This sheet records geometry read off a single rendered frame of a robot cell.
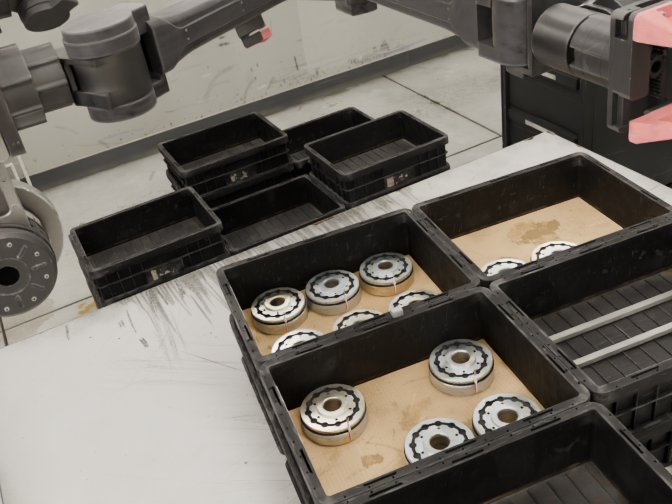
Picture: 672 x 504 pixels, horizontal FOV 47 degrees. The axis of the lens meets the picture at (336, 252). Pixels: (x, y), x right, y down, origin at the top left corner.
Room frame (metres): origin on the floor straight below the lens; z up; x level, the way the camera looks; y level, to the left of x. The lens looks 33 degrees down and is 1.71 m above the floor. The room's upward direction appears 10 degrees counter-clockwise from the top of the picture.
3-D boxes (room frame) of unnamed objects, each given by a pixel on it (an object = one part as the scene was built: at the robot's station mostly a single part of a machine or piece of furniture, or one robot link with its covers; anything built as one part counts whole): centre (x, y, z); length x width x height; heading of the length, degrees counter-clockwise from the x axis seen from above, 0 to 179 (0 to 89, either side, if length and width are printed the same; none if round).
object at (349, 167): (2.32, -0.19, 0.37); 0.40 x 0.30 x 0.45; 112
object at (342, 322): (1.04, -0.02, 0.86); 0.10 x 0.10 x 0.01
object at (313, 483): (0.82, -0.08, 0.92); 0.40 x 0.30 x 0.02; 105
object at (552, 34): (0.67, -0.25, 1.45); 0.07 x 0.07 x 0.06; 21
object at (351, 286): (1.18, 0.02, 0.86); 0.10 x 0.10 x 0.01
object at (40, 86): (0.82, 0.30, 1.45); 0.09 x 0.08 x 0.12; 22
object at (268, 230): (2.17, 0.18, 0.31); 0.40 x 0.30 x 0.34; 112
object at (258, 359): (1.11, 0.00, 0.92); 0.40 x 0.30 x 0.02; 105
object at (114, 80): (0.83, 0.22, 1.44); 0.10 x 0.09 x 0.05; 112
